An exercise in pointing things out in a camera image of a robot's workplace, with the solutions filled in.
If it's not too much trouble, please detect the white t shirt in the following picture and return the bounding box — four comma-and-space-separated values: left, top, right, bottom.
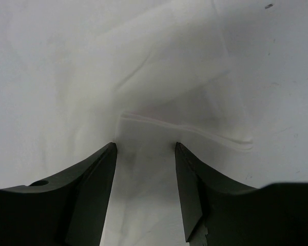
0, 1, 258, 245

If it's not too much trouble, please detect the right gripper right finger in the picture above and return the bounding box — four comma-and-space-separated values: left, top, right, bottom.
175, 143, 308, 245

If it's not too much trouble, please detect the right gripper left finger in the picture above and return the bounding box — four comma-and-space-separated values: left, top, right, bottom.
0, 142, 118, 245

